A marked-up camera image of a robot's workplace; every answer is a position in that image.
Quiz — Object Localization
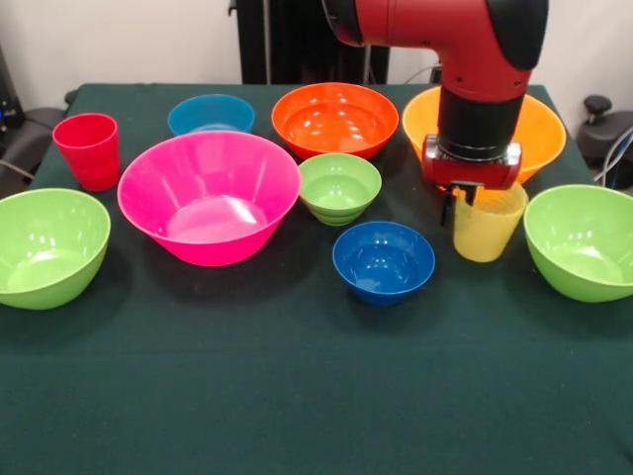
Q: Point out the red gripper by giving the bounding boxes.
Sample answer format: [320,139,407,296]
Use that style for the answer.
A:
[421,147,521,228]

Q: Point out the yellow plastic cup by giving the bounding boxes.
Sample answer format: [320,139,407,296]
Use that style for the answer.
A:
[453,181,530,263]

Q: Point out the small green plastic bowl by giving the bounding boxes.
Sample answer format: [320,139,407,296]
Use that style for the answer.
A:
[298,152,384,228]

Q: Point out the black computer tower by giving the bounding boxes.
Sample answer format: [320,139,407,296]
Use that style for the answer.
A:
[0,44,25,131]

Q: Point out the dark blue plastic bowl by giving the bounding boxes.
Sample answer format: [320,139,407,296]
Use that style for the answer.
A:
[331,220,437,308]

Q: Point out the large orange plastic bowl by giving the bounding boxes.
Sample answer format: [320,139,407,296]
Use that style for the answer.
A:
[402,86,568,185]

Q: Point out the large green plastic bowl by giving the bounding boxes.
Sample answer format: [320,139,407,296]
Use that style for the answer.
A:
[0,187,112,312]
[522,184,633,304]

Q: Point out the red-orange plastic bowl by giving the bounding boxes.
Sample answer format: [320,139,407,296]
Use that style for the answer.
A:
[270,81,401,161]

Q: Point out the large pink plastic bowl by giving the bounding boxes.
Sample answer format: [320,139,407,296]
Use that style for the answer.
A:
[116,130,303,268]

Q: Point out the light blue plastic bowl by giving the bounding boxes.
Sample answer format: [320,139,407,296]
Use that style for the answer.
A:
[166,93,256,138]

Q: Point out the dark green tablecloth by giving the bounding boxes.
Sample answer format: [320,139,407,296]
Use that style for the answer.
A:
[0,81,633,475]

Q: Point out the red plastic cup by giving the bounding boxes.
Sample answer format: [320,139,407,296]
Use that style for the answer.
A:
[51,112,122,193]

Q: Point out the light blue cable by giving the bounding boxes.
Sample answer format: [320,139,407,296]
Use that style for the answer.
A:
[592,126,633,190]

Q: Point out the grey cable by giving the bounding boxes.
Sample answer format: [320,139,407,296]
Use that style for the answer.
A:
[0,158,35,180]

